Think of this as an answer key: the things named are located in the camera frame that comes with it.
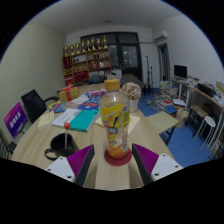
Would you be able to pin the white paper sheet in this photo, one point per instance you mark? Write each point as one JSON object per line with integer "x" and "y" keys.
{"x": 80, "y": 100}

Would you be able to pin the dark glass door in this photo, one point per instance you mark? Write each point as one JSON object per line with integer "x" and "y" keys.
{"x": 130, "y": 56}

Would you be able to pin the yellow gift box red ribbon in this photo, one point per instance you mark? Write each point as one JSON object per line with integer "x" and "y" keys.
{"x": 70, "y": 95}

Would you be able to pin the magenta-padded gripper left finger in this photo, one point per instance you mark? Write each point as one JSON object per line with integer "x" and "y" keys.
{"x": 80, "y": 160}

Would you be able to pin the wooden shelf unit with trophies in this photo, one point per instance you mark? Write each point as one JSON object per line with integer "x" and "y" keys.
{"x": 86, "y": 63}

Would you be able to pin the cluttered wooden side desk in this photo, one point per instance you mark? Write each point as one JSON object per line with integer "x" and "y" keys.
{"x": 206, "y": 95}

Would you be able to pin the pink flowers in white pot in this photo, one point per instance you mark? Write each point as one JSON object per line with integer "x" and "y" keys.
{"x": 131, "y": 90}

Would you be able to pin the black tripod stand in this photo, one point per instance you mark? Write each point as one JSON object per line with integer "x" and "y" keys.
{"x": 147, "y": 71}

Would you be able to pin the blue and red book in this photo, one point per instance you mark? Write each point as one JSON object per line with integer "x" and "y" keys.
{"x": 88, "y": 105}

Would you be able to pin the small beige side table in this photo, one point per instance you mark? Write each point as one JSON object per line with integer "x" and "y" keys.
{"x": 162, "y": 121}

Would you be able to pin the large beige notebook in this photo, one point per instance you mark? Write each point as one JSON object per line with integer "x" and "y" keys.
{"x": 134, "y": 122}

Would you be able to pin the grey armchair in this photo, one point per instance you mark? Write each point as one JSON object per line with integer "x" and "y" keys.
{"x": 131, "y": 80}

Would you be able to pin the yellow-labelled drink bottle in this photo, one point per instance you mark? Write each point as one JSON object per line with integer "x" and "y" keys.
{"x": 115, "y": 126}

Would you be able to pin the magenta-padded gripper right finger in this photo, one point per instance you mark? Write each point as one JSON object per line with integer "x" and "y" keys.
{"x": 146, "y": 158}

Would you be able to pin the pink box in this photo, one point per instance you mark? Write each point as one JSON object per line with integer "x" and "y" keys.
{"x": 96, "y": 93}

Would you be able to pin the small beige notebook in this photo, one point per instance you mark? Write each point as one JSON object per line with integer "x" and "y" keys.
{"x": 46, "y": 120}

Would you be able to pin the black mug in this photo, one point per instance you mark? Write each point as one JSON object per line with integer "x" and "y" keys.
{"x": 58, "y": 145}

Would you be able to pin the teal book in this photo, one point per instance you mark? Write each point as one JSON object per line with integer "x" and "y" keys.
{"x": 83, "y": 120}

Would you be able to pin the red-tipped stirrer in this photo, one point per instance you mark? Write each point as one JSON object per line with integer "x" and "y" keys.
{"x": 67, "y": 126}

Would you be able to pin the stack of books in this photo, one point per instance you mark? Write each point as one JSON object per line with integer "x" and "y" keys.
{"x": 169, "y": 91}

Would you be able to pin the black office chair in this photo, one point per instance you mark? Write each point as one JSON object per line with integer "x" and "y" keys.
{"x": 33, "y": 105}

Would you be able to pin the blue red magazine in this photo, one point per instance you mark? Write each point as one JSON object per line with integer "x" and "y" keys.
{"x": 57, "y": 107}

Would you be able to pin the dark grey chair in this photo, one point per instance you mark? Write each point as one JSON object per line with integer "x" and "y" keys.
{"x": 96, "y": 80}

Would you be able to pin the white air conditioner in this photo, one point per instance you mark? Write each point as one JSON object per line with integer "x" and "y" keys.
{"x": 161, "y": 36}

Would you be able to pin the white booklet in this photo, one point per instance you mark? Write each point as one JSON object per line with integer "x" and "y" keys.
{"x": 66, "y": 117}

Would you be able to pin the purple sign board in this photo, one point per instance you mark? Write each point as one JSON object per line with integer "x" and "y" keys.
{"x": 15, "y": 120}

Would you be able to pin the black computer monitor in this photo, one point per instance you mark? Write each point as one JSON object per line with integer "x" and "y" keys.
{"x": 180, "y": 71}

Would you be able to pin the white round stool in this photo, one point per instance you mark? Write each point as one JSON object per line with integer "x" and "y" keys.
{"x": 209, "y": 120}

